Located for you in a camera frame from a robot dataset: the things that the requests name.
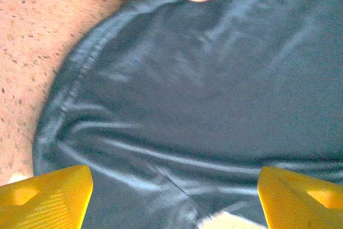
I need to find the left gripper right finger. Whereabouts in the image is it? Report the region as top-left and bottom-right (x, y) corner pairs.
(257, 166), (343, 229)

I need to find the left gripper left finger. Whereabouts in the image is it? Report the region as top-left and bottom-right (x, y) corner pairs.
(0, 165), (94, 229)

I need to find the blue-grey t-shirt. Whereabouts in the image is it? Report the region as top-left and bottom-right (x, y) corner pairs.
(32, 0), (343, 229)

